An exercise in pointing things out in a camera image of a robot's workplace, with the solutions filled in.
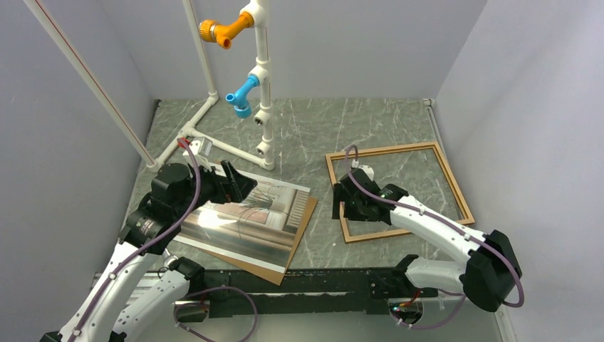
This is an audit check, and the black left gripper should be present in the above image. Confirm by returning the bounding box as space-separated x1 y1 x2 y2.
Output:
175 159 257 219

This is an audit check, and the wooden picture frame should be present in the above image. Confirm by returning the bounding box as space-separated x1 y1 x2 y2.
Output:
337 140 475 243

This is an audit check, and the glossy room photo print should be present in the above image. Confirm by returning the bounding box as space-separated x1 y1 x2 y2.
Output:
172 169 311 276

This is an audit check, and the brown backing board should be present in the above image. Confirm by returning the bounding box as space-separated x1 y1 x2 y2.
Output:
202 162 319 287

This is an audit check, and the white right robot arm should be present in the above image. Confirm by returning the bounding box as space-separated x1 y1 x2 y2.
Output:
333 167 524 312

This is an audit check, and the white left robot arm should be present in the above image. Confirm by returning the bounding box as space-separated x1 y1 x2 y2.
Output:
41 160 258 341

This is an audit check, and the blue pipe nozzle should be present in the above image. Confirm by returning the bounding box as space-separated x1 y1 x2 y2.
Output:
224 75 260 118

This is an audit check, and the orange pipe nozzle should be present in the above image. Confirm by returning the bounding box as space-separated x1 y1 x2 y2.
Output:
199 11 254 49

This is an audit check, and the white PVC pipe stand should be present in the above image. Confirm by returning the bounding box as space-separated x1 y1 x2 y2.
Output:
24 0 276 174

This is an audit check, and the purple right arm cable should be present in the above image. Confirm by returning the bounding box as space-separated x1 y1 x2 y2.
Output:
343 144 526 331

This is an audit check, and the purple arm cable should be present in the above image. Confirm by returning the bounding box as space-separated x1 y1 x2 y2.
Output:
343 144 526 331
71 139 259 342

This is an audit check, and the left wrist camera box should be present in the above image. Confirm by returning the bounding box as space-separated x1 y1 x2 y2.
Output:
182 137 212 172

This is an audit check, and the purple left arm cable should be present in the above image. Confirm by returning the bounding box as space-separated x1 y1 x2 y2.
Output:
71 139 259 342

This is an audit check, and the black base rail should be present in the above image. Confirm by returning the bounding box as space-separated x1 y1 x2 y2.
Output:
174 267 438 323

